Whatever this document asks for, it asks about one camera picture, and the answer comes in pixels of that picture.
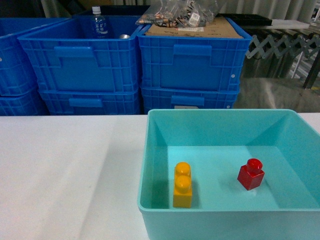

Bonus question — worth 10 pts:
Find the red toy block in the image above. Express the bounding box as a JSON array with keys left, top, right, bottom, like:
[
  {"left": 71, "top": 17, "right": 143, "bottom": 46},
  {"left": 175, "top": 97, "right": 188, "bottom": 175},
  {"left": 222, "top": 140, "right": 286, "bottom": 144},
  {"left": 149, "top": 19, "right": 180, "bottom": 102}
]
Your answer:
[{"left": 237, "top": 158, "right": 265, "bottom": 191}]

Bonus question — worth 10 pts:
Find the teal plastic box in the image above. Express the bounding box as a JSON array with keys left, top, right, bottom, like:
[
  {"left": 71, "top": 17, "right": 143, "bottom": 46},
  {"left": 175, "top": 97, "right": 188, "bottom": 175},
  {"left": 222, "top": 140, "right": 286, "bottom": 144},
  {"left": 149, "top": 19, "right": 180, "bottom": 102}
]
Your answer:
[{"left": 137, "top": 109, "right": 320, "bottom": 240}]

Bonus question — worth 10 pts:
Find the yellow toy block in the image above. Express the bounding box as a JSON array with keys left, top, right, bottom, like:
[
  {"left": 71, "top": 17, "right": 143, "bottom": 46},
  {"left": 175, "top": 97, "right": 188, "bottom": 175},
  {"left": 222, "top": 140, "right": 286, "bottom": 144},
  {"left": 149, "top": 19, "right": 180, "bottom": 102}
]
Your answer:
[{"left": 173, "top": 162, "right": 193, "bottom": 208}]

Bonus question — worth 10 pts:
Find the lower right blue crate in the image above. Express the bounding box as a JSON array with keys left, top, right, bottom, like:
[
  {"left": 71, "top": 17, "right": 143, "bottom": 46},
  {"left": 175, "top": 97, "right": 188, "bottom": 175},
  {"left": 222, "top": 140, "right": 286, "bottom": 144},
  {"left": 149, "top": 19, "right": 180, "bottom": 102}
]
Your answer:
[{"left": 141, "top": 87, "right": 240, "bottom": 113}]

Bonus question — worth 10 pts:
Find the lower middle blue crate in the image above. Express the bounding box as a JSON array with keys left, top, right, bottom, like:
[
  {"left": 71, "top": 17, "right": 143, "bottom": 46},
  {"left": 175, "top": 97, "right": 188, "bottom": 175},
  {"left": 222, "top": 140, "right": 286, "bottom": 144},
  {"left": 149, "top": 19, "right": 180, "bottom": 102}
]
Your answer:
[{"left": 38, "top": 90, "right": 141, "bottom": 116}]

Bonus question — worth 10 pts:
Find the blue crate with cardboard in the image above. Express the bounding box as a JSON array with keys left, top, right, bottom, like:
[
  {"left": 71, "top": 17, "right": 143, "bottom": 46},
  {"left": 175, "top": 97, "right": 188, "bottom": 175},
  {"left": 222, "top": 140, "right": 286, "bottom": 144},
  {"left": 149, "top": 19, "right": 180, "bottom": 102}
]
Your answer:
[{"left": 138, "top": 17, "right": 252, "bottom": 92}]

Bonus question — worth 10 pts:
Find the clear bag of parts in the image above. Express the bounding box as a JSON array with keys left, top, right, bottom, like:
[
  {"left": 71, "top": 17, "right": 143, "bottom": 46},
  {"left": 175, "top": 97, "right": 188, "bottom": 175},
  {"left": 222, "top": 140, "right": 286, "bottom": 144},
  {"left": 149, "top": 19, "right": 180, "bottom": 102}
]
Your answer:
[{"left": 135, "top": 0, "right": 223, "bottom": 28}]

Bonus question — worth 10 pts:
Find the brown cardboard sheet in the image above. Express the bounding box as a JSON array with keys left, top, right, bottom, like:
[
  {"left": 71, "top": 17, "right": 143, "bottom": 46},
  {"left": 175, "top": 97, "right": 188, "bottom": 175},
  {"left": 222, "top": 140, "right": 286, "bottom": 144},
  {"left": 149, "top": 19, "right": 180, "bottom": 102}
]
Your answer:
[{"left": 144, "top": 17, "right": 243, "bottom": 39}]

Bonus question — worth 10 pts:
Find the clear water bottle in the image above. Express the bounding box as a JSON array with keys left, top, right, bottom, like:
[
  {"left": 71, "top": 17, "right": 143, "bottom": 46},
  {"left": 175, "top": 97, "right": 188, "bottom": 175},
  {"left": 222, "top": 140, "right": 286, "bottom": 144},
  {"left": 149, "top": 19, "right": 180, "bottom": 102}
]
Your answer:
[{"left": 91, "top": 6, "right": 110, "bottom": 39}]

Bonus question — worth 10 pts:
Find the blue crate with bottle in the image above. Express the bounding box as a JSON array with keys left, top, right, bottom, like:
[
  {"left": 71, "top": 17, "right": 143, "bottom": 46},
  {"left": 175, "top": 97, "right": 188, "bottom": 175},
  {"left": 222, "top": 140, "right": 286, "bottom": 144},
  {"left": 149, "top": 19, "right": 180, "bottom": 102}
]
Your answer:
[{"left": 18, "top": 15, "right": 141, "bottom": 93}]

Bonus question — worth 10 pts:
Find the expandable roller conveyor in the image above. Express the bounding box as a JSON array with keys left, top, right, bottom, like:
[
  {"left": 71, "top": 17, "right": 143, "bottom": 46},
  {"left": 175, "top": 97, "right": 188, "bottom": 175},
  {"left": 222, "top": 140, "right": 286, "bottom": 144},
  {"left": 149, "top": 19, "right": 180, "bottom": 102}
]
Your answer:
[{"left": 246, "top": 28, "right": 320, "bottom": 60}]

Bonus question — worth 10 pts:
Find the black tray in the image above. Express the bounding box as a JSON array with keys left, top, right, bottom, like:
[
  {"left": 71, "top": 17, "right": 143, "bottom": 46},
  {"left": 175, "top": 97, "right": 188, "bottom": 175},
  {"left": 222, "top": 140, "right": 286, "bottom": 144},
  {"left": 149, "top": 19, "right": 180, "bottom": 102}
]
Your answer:
[{"left": 217, "top": 13, "right": 273, "bottom": 26}]

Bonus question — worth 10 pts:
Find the far left blue crate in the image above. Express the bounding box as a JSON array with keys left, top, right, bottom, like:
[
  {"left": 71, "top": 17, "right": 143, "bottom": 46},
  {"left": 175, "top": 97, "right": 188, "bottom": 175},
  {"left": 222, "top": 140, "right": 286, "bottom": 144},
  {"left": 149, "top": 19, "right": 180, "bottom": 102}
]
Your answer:
[{"left": 0, "top": 17, "right": 66, "bottom": 97}]

